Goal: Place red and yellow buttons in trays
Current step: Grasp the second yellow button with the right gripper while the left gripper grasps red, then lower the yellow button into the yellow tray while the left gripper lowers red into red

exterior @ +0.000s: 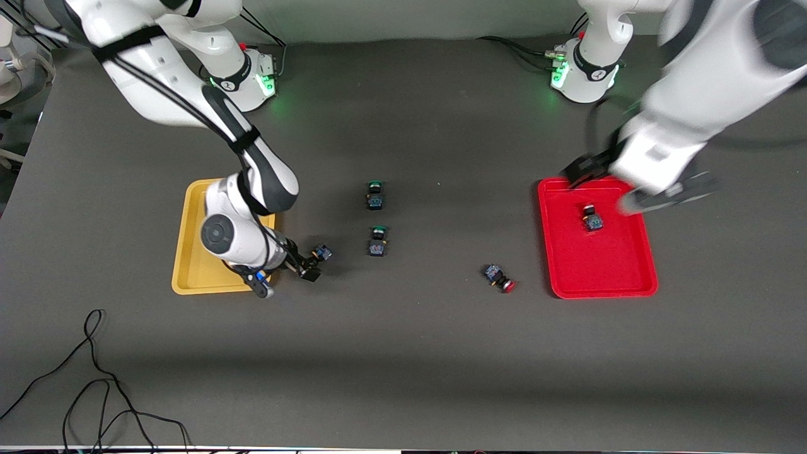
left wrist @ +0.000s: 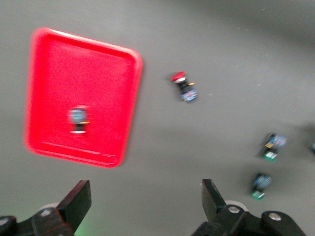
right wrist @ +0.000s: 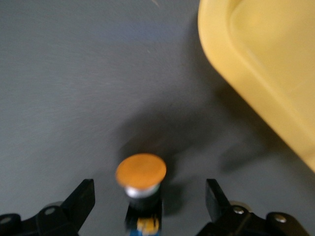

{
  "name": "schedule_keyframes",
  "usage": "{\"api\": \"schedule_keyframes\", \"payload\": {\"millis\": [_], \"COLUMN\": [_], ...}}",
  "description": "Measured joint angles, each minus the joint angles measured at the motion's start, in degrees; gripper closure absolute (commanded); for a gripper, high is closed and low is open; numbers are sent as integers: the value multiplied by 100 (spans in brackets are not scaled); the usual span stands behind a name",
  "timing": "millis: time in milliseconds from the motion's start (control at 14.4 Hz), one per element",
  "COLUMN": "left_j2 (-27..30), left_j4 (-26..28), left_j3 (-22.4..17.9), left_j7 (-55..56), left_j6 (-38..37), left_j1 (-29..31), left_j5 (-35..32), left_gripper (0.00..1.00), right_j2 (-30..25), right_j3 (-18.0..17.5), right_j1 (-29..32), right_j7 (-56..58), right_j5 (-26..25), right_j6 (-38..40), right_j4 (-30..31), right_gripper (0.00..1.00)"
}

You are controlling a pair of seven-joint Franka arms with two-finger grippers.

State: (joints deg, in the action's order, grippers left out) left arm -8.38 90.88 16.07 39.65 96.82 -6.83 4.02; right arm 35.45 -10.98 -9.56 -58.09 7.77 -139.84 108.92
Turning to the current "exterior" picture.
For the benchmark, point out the red plastic tray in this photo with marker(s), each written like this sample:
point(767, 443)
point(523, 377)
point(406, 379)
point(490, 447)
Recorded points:
point(605, 271)

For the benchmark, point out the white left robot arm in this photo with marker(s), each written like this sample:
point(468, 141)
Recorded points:
point(712, 75)

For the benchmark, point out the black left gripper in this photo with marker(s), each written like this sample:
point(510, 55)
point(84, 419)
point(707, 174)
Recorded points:
point(585, 168)

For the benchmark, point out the yellow plastic tray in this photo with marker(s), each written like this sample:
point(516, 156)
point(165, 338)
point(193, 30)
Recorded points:
point(189, 252)

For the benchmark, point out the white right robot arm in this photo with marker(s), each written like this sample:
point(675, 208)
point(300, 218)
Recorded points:
point(157, 82)

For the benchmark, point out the green push button switch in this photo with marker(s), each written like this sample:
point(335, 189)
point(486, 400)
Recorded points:
point(377, 243)
point(376, 197)

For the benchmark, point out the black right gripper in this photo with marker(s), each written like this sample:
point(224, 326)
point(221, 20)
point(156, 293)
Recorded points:
point(294, 257)

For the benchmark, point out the white background frame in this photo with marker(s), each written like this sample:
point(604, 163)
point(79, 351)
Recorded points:
point(25, 69)

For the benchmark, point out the yellow push button switch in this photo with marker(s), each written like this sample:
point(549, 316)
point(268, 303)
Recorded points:
point(323, 253)

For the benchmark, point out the red push button switch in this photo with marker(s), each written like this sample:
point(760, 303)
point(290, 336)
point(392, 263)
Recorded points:
point(498, 277)
point(592, 221)

